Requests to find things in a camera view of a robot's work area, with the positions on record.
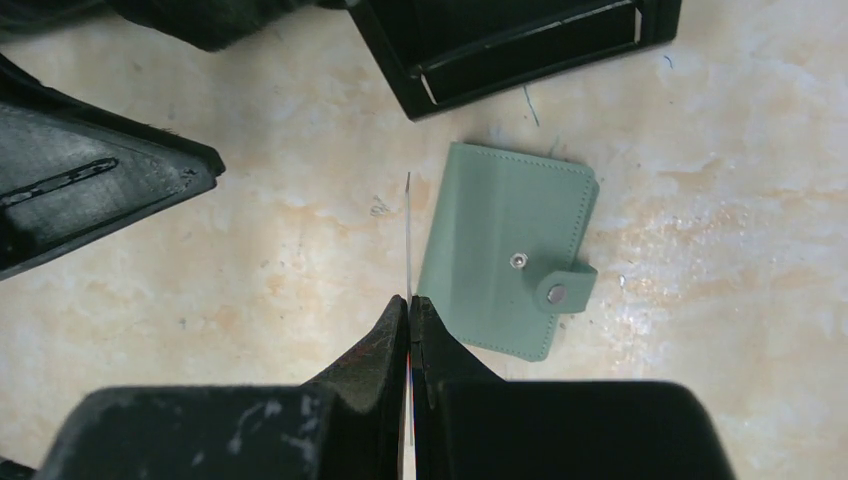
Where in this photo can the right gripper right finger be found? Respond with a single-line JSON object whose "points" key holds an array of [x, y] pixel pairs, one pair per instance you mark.
{"points": [[469, 423]]}

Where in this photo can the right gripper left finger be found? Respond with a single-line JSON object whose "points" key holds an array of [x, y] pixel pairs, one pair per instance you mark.
{"points": [[344, 423]]}

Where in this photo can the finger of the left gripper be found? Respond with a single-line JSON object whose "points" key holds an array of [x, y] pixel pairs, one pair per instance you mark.
{"points": [[72, 173]]}

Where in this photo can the white VIP card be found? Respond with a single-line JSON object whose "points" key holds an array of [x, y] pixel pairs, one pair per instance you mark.
{"points": [[409, 462]]}

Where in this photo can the green leather card holder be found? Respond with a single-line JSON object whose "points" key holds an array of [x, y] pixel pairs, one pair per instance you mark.
{"points": [[501, 264]]}

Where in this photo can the black plastic card tray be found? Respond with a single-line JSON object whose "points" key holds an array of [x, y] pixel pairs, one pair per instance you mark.
{"points": [[439, 55]]}

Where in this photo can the black floral patterned blanket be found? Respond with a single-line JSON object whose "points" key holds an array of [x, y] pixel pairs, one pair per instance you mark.
{"points": [[209, 25]]}

